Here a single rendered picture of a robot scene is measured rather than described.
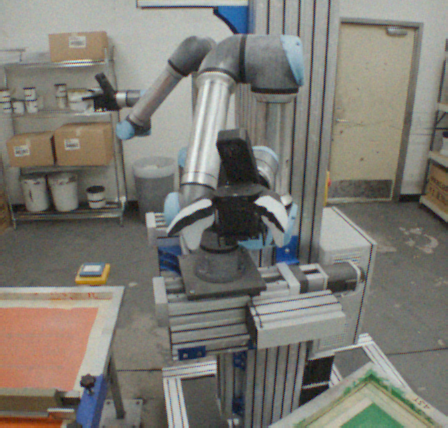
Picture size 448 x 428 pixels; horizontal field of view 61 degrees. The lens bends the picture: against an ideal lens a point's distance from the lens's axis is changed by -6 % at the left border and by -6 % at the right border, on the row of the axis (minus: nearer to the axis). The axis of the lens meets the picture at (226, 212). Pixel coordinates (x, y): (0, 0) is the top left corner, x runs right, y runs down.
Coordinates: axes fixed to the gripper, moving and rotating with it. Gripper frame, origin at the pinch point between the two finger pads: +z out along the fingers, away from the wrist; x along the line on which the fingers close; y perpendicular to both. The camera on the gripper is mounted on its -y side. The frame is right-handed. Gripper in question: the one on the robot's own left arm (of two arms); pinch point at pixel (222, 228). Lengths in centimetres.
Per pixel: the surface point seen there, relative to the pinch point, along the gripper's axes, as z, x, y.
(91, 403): -21, 50, 61
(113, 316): -59, 61, 61
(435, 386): -143, -78, 180
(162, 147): -371, 159, 74
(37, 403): -15, 62, 57
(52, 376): -31, 70, 63
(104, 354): -41, 56, 62
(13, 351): -37, 89, 61
